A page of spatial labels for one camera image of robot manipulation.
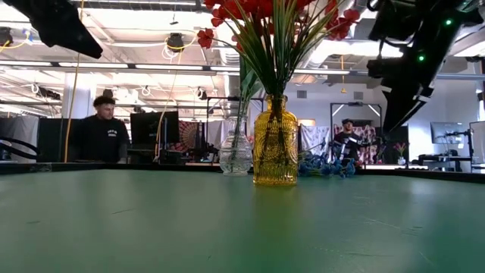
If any clear glass vase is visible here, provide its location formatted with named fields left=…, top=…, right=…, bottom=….
left=218, top=115, right=254, bottom=177

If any yellow hanging cord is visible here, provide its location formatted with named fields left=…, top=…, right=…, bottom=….
left=339, top=55, right=348, bottom=95

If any yellow glass vase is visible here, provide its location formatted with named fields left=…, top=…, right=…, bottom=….
left=252, top=94, right=299, bottom=187

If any gray monitor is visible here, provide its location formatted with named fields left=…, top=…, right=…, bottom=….
left=430, top=121, right=465, bottom=145

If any green table mat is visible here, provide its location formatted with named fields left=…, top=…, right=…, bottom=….
left=0, top=168, right=485, bottom=273

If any red patterned tapestry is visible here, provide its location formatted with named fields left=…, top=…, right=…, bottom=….
left=177, top=120, right=206, bottom=152

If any black ceiling device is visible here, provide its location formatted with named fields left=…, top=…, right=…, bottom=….
left=166, top=33, right=186, bottom=52
left=0, top=26, right=14, bottom=47

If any dark desk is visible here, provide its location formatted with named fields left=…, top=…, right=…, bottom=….
left=411, top=153, right=474, bottom=172

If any gray curtain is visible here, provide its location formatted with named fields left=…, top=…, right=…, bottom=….
left=0, top=115, right=39, bottom=162

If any black divider panel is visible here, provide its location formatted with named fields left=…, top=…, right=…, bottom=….
left=381, top=128, right=410, bottom=165

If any blue flower bunch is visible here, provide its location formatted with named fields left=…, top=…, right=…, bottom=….
left=298, top=150, right=358, bottom=179

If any white patterned cloth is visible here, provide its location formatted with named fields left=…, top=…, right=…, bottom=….
left=299, top=124, right=332, bottom=156

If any thin yellow hanging cable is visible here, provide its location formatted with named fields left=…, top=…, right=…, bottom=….
left=153, top=36, right=198, bottom=162

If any black partition panel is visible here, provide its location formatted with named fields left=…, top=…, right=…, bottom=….
left=37, top=118, right=83, bottom=162

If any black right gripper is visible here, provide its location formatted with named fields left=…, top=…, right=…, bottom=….
left=367, top=0, right=437, bottom=134

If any black curved cable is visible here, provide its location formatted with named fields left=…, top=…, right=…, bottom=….
left=0, top=136, right=41, bottom=160

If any black monitor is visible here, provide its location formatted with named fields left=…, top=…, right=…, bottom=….
left=130, top=111, right=180, bottom=153

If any light gray board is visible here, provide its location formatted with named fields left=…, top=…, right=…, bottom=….
left=469, top=120, right=485, bottom=165

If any small vase with red flowers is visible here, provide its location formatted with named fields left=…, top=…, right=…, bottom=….
left=393, top=142, right=409, bottom=166

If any ceiling light strip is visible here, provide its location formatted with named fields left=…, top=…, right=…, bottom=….
left=134, top=64, right=205, bottom=71
left=0, top=59, right=53, bottom=67
left=58, top=61, right=130, bottom=70

